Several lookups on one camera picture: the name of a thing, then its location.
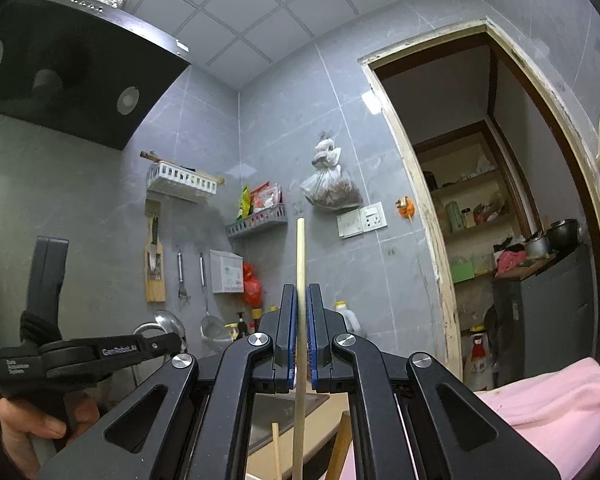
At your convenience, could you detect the pink cloth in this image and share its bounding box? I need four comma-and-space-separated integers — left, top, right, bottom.
339, 357, 600, 480

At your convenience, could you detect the hanging clear food bag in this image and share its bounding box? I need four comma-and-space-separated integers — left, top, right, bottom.
299, 131, 364, 212

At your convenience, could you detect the steel faucet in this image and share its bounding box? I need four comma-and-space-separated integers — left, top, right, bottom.
131, 322, 156, 356

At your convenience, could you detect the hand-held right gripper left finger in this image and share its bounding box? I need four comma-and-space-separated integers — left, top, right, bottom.
39, 284, 298, 480

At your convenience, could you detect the white wall socket panel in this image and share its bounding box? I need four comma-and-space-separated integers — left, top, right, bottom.
336, 201, 386, 240

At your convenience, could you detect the steel pot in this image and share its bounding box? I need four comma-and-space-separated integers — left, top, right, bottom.
522, 234, 551, 260

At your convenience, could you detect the grey wall basket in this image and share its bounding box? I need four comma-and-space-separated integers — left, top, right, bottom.
225, 203, 288, 241

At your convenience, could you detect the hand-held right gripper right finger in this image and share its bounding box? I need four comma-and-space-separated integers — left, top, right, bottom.
305, 284, 564, 480

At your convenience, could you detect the pink rag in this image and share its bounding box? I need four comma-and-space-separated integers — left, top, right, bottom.
494, 248, 529, 276

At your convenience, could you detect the black range hood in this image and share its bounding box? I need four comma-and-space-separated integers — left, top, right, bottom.
0, 0, 192, 152

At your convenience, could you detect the wooden knife holder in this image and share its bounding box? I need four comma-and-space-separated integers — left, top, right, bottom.
144, 200, 167, 304

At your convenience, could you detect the wooden shelf unit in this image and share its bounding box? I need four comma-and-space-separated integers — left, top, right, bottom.
411, 120, 533, 287

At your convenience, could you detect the person's left hand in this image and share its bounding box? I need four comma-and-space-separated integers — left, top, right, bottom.
0, 394, 102, 463

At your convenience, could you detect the row of sauce bottles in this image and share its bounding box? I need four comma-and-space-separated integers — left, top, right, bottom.
224, 305, 282, 345

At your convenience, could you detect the red plastic bag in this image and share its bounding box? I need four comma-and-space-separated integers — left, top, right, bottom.
242, 261, 262, 307

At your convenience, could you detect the steel mesh skimmer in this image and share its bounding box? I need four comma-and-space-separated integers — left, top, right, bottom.
199, 252, 234, 345

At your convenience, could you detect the grey cabinet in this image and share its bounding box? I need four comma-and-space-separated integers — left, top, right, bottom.
489, 245, 599, 387

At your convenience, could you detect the white bottle red label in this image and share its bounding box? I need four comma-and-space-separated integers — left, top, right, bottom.
462, 327, 497, 394

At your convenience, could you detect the green storage box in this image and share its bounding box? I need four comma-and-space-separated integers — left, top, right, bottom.
450, 255, 497, 284

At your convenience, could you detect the wooden chopstick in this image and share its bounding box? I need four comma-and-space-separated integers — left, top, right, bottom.
324, 409, 354, 480
292, 217, 308, 480
271, 422, 282, 480

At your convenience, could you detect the black pot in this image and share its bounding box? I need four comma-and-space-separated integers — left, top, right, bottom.
547, 218, 582, 254

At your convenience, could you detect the yellow green snack packet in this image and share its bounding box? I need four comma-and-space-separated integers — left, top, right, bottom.
236, 185, 252, 221

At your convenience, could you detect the wooden rolling pin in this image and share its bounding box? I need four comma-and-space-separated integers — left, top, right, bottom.
139, 150, 227, 184

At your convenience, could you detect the door frame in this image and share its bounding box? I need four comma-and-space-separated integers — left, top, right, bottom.
356, 18, 600, 387

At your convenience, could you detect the steel ladle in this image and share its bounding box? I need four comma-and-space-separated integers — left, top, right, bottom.
152, 309, 187, 350

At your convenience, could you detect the white wall box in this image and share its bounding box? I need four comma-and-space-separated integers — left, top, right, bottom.
209, 249, 245, 294

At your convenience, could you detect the red white snack packet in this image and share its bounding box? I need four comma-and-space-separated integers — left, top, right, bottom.
251, 182, 284, 212

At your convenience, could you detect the kitchen knife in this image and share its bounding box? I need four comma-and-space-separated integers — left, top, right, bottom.
149, 216, 162, 282

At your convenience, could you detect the white wall basket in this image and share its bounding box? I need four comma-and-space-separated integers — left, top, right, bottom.
146, 160, 219, 204

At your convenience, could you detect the wooden cutting board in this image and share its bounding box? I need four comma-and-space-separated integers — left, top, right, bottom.
495, 254, 572, 282

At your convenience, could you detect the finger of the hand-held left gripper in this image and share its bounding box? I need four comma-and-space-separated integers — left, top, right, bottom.
41, 331, 182, 381

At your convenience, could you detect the large plastic oil jug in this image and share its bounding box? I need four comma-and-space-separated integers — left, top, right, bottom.
334, 301, 367, 339

